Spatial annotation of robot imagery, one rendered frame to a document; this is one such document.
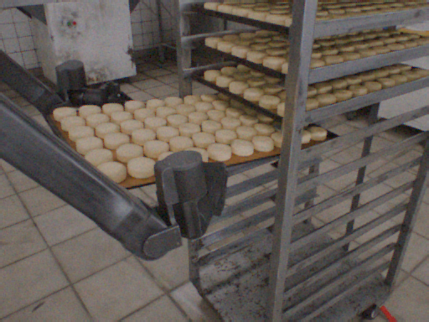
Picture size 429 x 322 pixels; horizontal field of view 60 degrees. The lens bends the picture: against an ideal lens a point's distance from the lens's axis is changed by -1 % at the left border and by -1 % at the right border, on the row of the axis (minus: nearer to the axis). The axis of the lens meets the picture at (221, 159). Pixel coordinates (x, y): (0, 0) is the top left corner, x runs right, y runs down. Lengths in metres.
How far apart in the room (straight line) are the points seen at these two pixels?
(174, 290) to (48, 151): 1.30
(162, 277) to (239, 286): 0.41
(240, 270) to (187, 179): 1.07
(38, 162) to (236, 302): 1.11
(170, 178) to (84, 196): 0.12
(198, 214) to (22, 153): 0.25
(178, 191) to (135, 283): 1.25
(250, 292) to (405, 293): 0.70
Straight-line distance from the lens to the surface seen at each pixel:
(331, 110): 0.87
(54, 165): 0.48
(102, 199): 0.51
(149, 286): 1.74
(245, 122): 0.94
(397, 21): 0.97
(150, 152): 0.74
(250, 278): 1.54
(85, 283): 1.82
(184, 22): 1.07
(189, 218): 0.56
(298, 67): 0.71
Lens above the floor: 1.27
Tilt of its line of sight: 29 degrees down
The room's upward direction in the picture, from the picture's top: straight up
